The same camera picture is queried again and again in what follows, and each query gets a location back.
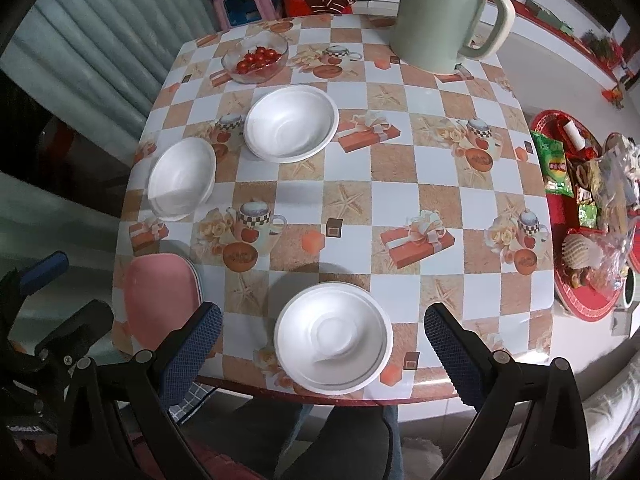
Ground plaid cloth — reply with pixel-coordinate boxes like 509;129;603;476
167;384;217;427

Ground pink plastic stool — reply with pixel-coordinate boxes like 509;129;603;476
212;0;284;32

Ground white cup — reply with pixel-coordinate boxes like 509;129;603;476
620;265;640;307

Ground pink square plate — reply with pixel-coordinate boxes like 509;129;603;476
123;254;202;357

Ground red round snack tray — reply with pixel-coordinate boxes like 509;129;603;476
528;108;637;322

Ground pale green electric kettle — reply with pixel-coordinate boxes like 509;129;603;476
388;0;516;76

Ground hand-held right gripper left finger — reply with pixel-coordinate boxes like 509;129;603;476
60;302;224;480

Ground large white foam bowl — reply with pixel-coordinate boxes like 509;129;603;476
273;282;394;395

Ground grey pleated curtain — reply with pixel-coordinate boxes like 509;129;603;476
5;0;222;148

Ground checkered printed tablecloth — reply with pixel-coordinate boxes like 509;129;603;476
114;14;556;407

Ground person's legs in dark trousers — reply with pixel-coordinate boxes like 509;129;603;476
225;399;402;480

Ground small white foam bowl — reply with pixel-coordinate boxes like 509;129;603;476
147;137;218;222

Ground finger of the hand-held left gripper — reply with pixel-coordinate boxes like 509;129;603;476
37;301;115;376
0;251;70;331

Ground person's maroon garment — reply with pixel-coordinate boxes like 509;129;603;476
180;435;281;480

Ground pile of cherry tomatoes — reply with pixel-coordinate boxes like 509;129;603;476
235;46;281;75

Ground clear glass bowl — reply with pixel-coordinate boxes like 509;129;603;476
221;30;290;85

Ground small white bottle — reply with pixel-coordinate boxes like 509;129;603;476
562;120;587;152

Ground white fluffy blanket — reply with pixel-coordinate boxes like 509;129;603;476
400;350;640;480

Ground fruit in white foam net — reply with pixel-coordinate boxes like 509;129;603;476
561;227;604;269

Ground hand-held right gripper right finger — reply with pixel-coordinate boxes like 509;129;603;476
424;302;592;480

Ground green snack packet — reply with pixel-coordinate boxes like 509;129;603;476
530;131;574;197

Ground clear plastic bag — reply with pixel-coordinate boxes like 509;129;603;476
595;132;640;281

